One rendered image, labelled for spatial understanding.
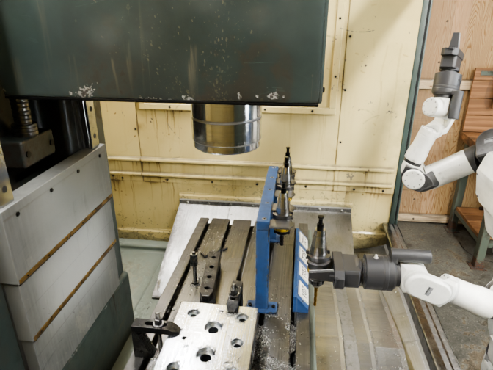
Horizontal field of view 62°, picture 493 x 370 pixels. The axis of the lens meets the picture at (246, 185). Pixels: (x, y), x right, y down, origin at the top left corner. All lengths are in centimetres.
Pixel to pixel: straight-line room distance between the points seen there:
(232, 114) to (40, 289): 63
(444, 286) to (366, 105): 108
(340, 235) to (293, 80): 135
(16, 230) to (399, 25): 160
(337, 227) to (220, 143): 128
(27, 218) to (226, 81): 54
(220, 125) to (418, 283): 59
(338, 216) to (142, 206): 104
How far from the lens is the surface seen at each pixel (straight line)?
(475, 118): 380
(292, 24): 78
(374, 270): 107
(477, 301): 118
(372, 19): 193
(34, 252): 107
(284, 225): 120
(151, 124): 211
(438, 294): 111
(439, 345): 155
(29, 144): 112
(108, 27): 86
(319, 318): 158
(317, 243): 104
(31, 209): 104
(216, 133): 88
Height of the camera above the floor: 179
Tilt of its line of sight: 23 degrees down
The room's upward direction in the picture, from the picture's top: straight up
